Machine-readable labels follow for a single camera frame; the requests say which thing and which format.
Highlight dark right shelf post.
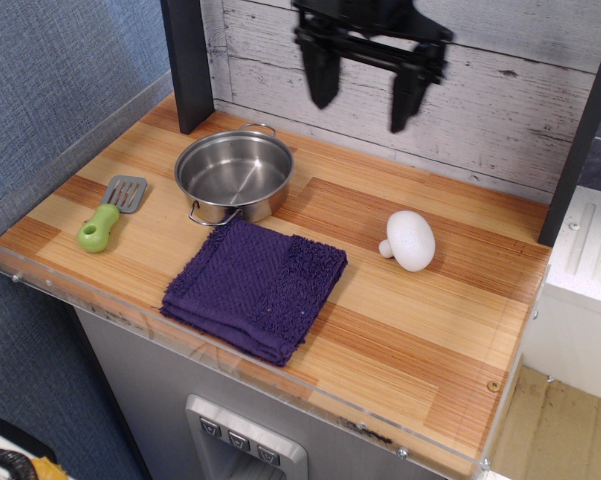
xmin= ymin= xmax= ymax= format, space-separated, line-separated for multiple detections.
xmin=538 ymin=60 xmax=601 ymax=247

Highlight silver dispenser panel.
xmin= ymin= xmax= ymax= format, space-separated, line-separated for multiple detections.
xmin=185 ymin=394 xmax=309 ymax=479

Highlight purple folded cloth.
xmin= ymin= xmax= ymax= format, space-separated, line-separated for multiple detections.
xmin=161 ymin=220 xmax=348 ymax=366

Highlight grey toy fridge cabinet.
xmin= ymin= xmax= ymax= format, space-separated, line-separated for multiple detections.
xmin=77 ymin=310 xmax=437 ymax=479

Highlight black yellow object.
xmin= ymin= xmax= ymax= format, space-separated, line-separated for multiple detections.
xmin=0 ymin=419 xmax=70 ymax=480

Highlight stainless steel pot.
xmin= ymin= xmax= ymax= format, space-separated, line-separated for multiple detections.
xmin=174 ymin=123 xmax=295 ymax=227

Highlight clear acrylic guard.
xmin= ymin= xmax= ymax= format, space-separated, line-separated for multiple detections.
xmin=0 ymin=64 xmax=554 ymax=478

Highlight dark shelf post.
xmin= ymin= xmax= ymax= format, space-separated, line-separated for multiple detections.
xmin=160 ymin=0 xmax=215 ymax=134
xmin=538 ymin=60 xmax=601 ymax=247

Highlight dark left shelf post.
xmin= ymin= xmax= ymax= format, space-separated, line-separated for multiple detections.
xmin=160 ymin=0 xmax=215 ymax=134

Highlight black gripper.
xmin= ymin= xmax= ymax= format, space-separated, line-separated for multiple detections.
xmin=292 ymin=1 xmax=453 ymax=133

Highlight white toy mushroom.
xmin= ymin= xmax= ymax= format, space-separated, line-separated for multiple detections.
xmin=379 ymin=211 xmax=436 ymax=272

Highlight white sink drainboard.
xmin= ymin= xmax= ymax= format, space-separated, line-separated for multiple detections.
xmin=547 ymin=186 xmax=601 ymax=301

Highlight green grey toy spatula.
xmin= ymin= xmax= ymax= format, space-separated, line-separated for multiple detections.
xmin=77 ymin=175 xmax=148 ymax=253

